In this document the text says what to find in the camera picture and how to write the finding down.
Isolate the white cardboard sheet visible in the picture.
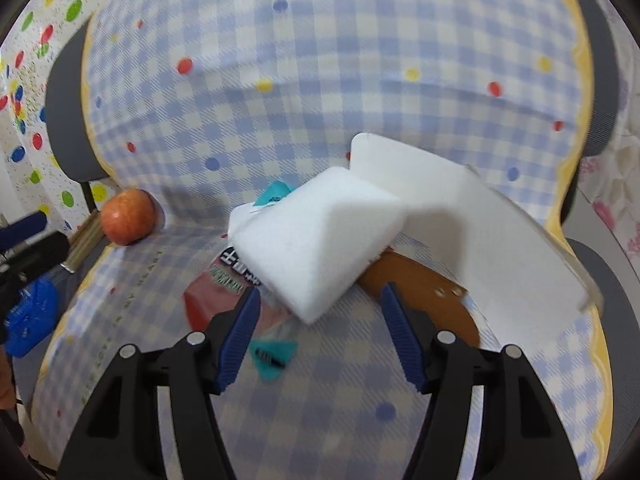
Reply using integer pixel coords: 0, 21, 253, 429
349, 132, 603, 354

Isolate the white foam block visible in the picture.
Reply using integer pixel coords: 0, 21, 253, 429
228, 167, 408, 325

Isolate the balloon pattern plastic sheet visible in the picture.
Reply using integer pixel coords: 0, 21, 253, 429
1, 0, 108, 233

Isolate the blue plastic basket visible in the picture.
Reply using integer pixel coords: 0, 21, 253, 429
3, 278, 58, 358

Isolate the red apple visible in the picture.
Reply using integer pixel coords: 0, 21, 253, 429
100, 188, 156, 246

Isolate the grey office chair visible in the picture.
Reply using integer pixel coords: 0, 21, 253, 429
12, 0, 640, 411

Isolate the brown flat wooden piece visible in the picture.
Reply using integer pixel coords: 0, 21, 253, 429
357, 248, 480, 348

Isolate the teal triangular wrapper piece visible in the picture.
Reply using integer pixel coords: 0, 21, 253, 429
248, 339, 298, 382

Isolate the red snack packet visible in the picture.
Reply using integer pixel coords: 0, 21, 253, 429
182, 246, 291, 336

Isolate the teal wrapper scrap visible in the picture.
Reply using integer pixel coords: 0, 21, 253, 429
254, 181, 293, 207

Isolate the floral pattern plastic sheet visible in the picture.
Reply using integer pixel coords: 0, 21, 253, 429
577, 0, 639, 268

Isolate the blue checkered blanket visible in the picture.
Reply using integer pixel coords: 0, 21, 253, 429
32, 0, 611, 479

